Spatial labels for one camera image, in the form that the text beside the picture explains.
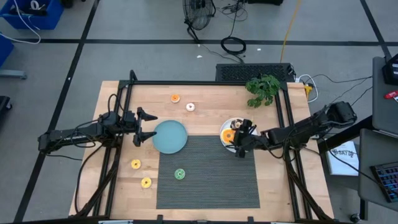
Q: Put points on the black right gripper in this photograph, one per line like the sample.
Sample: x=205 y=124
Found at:
x=247 y=140

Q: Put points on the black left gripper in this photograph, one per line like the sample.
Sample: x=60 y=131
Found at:
x=130 y=121

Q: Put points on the large mint chocolate-drizzled donut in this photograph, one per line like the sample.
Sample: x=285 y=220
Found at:
x=233 y=125

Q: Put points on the large orange frosted donut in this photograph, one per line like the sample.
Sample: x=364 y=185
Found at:
x=224 y=133

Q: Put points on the small yellow frosted donut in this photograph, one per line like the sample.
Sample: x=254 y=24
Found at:
x=136 y=161
x=146 y=180

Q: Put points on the small orange frosted donut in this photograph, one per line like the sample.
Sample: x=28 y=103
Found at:
x=175 y=96

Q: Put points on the small green frosted donut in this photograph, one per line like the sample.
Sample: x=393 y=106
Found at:
x=179 y=171

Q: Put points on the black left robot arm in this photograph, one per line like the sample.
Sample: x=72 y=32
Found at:
x=71 y=135

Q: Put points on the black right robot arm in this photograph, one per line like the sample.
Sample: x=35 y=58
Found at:
x=298 y=130

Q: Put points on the white round plate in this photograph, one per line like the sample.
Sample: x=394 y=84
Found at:
x=229 y=147

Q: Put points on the light blue round plate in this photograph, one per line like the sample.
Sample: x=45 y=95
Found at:
x=170 y=137

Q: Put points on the grey woven placemat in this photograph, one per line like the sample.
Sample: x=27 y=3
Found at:
x=208 y=174

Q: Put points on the green potted plant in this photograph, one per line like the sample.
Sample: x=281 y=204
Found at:
x=262 y=90

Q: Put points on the small white sprinkled donut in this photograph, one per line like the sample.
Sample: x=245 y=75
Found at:
x=190 y=104

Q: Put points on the black computer case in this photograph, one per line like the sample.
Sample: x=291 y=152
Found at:
x=252 y=72

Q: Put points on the yellow power strip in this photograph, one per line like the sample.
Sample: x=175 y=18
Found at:
x=308 y=90

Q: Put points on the white paper booklet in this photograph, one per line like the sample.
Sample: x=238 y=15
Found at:
x=342 y=158

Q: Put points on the black floor fan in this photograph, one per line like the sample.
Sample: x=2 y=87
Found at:
x=198 y=12

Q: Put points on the grey desk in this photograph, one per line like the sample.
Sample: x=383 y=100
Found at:
x=373 y=149
x=384 y=118

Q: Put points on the black caster wheel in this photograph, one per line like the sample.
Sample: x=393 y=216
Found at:
x=354 y=217

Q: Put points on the grey metal bar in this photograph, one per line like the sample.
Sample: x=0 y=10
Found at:
x=11 y=74

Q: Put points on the blue plastic bin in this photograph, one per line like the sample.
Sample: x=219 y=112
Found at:
x=4 y=49
x=46 y=18

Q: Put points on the backlit computer keyboard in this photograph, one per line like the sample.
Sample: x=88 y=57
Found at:
x=387 y=180

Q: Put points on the red flat item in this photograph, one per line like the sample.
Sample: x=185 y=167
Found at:
x=391 y=94

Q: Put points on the black desktop device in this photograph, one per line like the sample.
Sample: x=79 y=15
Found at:
x=392 y=70

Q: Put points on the black aluminium table frame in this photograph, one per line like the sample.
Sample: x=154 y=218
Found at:
x=202 y=83

